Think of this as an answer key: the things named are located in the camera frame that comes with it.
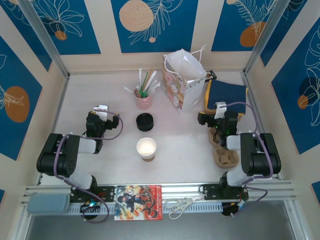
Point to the pink straw holder cup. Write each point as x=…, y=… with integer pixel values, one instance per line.
x=143, y=102

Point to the cardboard cup carrier stack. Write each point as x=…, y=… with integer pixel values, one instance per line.
x=225, y=158

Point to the small black tray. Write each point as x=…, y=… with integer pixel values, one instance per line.
x=211, y=74

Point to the grey blue zip pouch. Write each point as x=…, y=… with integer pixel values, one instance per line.
x=47, y=203

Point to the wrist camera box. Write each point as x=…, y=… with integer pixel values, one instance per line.
x=220, y=110
x=101, y=110

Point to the small circuit board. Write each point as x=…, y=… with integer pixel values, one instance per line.
x=91, y=204
x=241, y=205

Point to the aluminium frame post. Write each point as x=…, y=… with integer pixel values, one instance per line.
x=42, y=37
x=262, y=35

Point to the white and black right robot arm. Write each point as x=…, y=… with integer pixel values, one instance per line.
x=262, y=157

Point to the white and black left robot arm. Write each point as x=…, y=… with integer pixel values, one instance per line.
x=57, y=160

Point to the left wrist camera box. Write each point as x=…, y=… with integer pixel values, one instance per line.
x=101, y=110

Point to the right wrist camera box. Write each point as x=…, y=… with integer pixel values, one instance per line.
x=220, y=110

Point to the animal print paper gift bag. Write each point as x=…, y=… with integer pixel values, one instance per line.
x=180, y=75

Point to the colourful comic book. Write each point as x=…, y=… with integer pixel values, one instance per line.
x=138, y=202

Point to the green striped wrapped straw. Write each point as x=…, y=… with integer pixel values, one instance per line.
x=145, y=78

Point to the aluminium table rail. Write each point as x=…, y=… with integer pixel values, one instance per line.
x=180, y=187

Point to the dark blue napkin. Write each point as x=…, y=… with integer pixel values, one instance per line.
x=228, y=95

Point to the aluminium side rail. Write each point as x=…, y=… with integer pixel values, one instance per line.
x=252, y=105

